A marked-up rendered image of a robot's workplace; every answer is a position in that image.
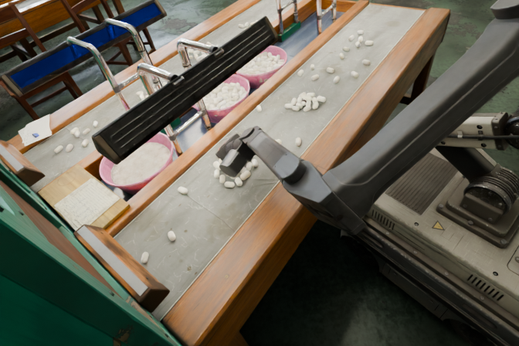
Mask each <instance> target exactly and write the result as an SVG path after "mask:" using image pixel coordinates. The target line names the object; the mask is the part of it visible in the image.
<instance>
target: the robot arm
mask: <svg viewBox="0 0 519 346"><path fill-rule="evenodd" d="M490 9H491V11H492V13H493V14H494V16H495V19H494V20H493V21H492V22H491V23H490V24H489V25H488V26H487V27H486V28H485V30H484V32H483V34H482V35H481V36H480V38H479V39H478V40H477V41H476V42H475V43H474V44H473V45H472V46H471V47H470V49H469V50H468V51H467V52H466V53H465V54H464V55H463V56H462V57H461V58H459V59H458V60H457V61H456V62H455V63H454V64H453V65H452V66H451V67H450V68H449V69H448V70H447V71H446V72H445V73H444V74H442V75H441V76H440V77H439V78H438V79H437V80H436V81H435V82H433V83H432V84H431V85H430V86H429V87H428V88H427V89H426V90H424V91H423V92H422V93H421V94H420V95H419V96H418V97H417V98H415V99H414V101H412V102H411V103H410V105H408V106H407V107H406V108H405V109H404V110H403V111H402V112H401V113H399V114H398V115H397V116H396V117H395V118H394V119H393V120H391V121H390V122H389V123H388V124H387V125H386V126H385V127H383V128H382V129H381V130H380V131H379V132H378V133H377V134H376V135H375V136H374V137H373V138H372V139H371V140H370V141H369V142H368V143H366V144H365V145H364V146H363V147H362V148H361V149H360V150H359V151H357V152H356V153H355V154H353V155H352V156H351V157H350V158H349V159H347V160H346V161H344V162H343V163H341V164H340V165H338V166H337V167H335V168H333V169H330V170H329V171H327V172H326V173H325V174H324V175H322V174H321V173H320V172H319V171H318V170H317V169H316V168H315V167H314V166H313V165H312V164H311V163H310V162H309V161H305V160H304V159H303V158H299V157H297V156H296V155H295V154H294V153H292V152H291V151H289V150H288V149H286V148H285V147H284V146H283V145H282V144H280V143H278V142H277V141H275V140H274V139H272V138H271V136H269V135H268V134H267V133H266V132H264V131H263V130H262V129H261V128H260V127H258V126H254V127H250V128H248V129H246V130H244V131H243V133H242V134H241V136H239V135H238V134H234V135H233V136H231V138H230V139H228V140H227V141H226V142H225V143H224V144H223V145H222V146H221V147H220V148H219V150H218V151H217V152H216V153H215V155H216V156H217V157H218V158H220V159H221V160H222V163H221V164H220V165H219V168H220V169H221V171H223V172H224V173H225V174H226V175H228V176H230V177H233V178H235V177H236V176H237V175H238V173H240V171H241V170H242V169H243V167H244V165H245V164H246V162H247V161H251V160H252V158H253V156H254V155H256V156H258V157H259V158H260V159H261V160H262V161H263V163H264V164H265V165H266V166H267V167H268V168H269V169H270V170H271V171H272V173H274V174H275V176H277V178H278V179H279V180H280V182H281V183H282V185H283V187H284V188H285V189H286V190H287V191H288V192H289V193H290V194H291V195H292V196H293V197H294V198H295V199H296V200H297V201H299V202H300V203H301V204H302V205H303V206H304V207H305V208H307V209H308V210H309V211H310V212H311V213H312V214H313V215H315V216H316V218H318V219H319V220H321V221H323V222H326V223H327V224H329V225H332V226H334V227H336V228H338V229H341V230H343V231H345V232H347V233H350V234H352V235H356V234H357V233H358V232H360V231H361V230H362V229H363V228H364V227H366V224H365V222H364V221H363V220H362V217H364V216H365V215H366V214H367V213H368V212H369V211H370V209H371V207H372V206H373V205H374V203H375V202H376V201H377V200H378V198H379V197H380V196H381V195H382V194H383V193H384V192H385V191H386V190H387V189H388V188H389V187H390V186H391V185H392V184H393V183H394V182H396V181H397V180H398V179H399V178H401V177H402V176H403V175H404V174H405V173H406V172H407V171H408V170H409V169H410V168H411V167H413V166H414V165H415V164H416V163H417V162H419V161H420V160H421V159H422V158H423V157H425V156H426V155H427V154H428V153H429V152H430V151H431V150H432V149H433V148H434V147H436V146H437V145H438V144H439V143H440V142H442V141H443V140H444V139H445V138H446V137H448V136H449V135H450V134H451V133H452V132H454V131H455V130H456V129H457V128H458V127H459V126H460V125H461V124H462V123H463V122H465V121H466V120H467V119H468V118H469V117H471V116H472V115H473V114H474V113H475V112H477V111H478V110H479V109H480V108H481V107H482V106H483V105H484V104H485V103H486V102H488V101H489V100H490V99H491V98H492V97H494V96H495V95H496V94H497V93H498V92H500V91H501V90H502V89H503V88H504V87H505V86H506V85H508V84H509V83H510V82H511V81H512V80H514V79H515V78H517V77H518V76H519V0H497V1H496V2H495V3H494V4H493V5H492V6H491V7H490Z"/></svg>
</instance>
